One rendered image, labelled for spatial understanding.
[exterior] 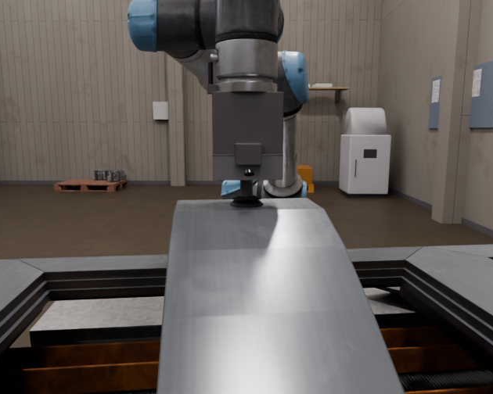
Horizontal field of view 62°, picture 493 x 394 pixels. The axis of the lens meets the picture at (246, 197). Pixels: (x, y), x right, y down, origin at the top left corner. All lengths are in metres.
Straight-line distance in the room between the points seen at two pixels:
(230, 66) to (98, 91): 8.72
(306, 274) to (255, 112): 0.20
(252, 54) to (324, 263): 0.24
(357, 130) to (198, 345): 6.84
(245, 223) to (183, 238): 0.07
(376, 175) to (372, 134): 0.68
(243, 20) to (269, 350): 0.34
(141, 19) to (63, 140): 8.85
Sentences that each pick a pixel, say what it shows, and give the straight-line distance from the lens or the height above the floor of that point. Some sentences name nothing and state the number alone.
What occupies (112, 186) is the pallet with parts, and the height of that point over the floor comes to 0.10.
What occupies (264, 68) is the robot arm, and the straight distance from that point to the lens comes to 0.49.
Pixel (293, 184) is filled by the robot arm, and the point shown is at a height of 0.97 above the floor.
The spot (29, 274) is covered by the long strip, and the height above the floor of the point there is 0.86.
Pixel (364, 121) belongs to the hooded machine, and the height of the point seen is 1.28.
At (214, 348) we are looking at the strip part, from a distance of 0.34.
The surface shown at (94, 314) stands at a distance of 1.10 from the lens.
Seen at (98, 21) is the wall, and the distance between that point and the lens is 9.37.
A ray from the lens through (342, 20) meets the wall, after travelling 9.04.
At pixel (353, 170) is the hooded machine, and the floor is 0.47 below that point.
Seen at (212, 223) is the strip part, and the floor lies 1.02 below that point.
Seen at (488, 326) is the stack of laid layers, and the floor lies 0.85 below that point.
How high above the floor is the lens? 1.12
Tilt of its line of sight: 9 degrees down
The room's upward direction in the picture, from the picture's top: straight up
